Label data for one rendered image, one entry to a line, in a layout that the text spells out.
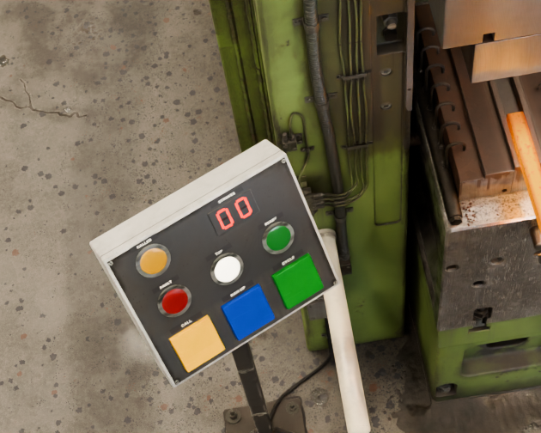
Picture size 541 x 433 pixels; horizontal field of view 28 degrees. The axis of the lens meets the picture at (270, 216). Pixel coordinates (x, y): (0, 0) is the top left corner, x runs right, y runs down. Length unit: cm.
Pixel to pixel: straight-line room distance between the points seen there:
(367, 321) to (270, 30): 118
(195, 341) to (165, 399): 109
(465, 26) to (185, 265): 57
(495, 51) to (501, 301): 77
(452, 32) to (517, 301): 86
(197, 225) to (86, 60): 185
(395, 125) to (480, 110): 16
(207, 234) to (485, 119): 60
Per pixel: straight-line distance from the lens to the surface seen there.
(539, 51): 170
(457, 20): 159
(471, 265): 212
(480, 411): 281
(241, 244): 176
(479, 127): 201
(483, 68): 170
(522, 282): 224
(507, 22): 162
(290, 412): 280
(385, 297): 264
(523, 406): 283
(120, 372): 293
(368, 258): 244
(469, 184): 197
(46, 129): 338
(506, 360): 271
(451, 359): 256
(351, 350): 218
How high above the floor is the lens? 264
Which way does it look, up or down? 59 degrees down
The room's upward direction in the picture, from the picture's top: 11 degrees counter-clockwise
